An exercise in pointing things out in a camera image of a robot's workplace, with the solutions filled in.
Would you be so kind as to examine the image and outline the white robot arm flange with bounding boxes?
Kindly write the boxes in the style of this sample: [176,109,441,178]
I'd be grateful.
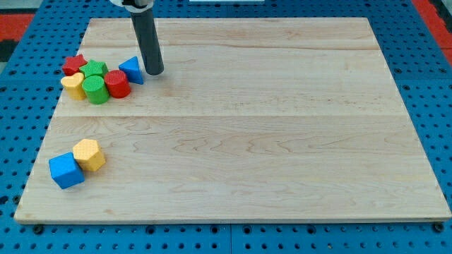
[109,0,154,13]

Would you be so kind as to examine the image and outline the light wooden board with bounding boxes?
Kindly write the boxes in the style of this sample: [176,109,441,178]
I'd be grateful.
[15,18,451,224]

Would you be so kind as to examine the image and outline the blue triangle block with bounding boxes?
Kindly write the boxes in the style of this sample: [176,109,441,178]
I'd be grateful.
[119,56,144,85]

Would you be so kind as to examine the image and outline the red cylinder block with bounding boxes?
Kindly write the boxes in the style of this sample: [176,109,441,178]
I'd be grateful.
[104,70,131,99]

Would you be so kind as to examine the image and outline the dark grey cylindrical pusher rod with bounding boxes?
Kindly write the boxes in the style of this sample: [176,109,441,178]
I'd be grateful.
[131,8,164,75]

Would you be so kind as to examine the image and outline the green cylinder block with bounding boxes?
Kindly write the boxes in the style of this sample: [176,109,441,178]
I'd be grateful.
[82,75,109,104]

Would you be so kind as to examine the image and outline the yellow hexagon block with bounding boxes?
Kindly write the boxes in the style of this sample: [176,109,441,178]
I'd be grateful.
[72,139,106,171]

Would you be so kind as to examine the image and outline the green star block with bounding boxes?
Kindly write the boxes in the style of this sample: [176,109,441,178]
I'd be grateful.
[79,59,108,78]

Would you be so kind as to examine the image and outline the yellow heart block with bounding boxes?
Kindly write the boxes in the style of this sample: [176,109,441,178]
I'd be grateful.
[60,73,86,100]

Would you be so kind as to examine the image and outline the red star block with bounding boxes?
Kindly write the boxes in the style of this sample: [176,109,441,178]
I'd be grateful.
[61,54,88,76]

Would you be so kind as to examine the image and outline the blue cube block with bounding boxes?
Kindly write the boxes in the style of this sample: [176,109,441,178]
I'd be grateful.
[49,152,85,189]

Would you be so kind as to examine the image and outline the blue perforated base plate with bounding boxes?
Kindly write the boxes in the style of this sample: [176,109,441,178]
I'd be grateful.
[1,0,451,253]

